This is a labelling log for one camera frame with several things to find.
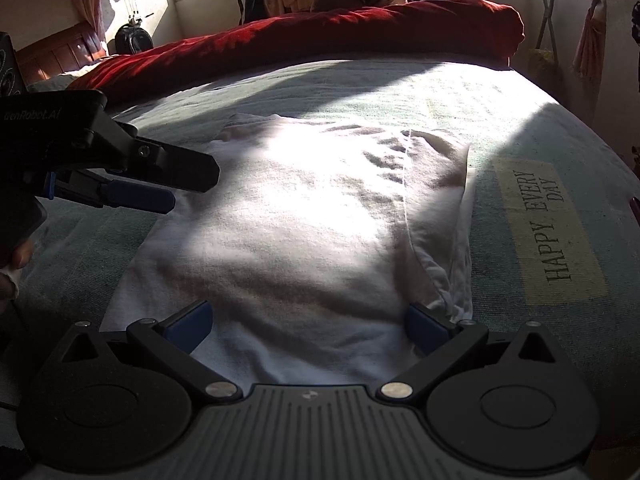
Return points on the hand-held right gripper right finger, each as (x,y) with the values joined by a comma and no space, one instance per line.
(425,327)

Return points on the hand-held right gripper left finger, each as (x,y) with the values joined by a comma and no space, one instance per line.
(192,325)

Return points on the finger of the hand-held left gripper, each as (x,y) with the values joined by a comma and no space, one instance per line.
(170,167)
(135,199)

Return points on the white printed t-shirt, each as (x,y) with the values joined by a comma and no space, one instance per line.
(300,235)

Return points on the person's left hand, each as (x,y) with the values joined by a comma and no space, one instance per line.
(20,257)

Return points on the wooden headboard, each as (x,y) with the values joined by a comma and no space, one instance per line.
(65,52)

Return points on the black bag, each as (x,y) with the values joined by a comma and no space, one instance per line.
(134,40)

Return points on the red quilt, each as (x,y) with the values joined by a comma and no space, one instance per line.
(325,30)

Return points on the metal folding rack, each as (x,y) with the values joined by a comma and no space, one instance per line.
(550,10)

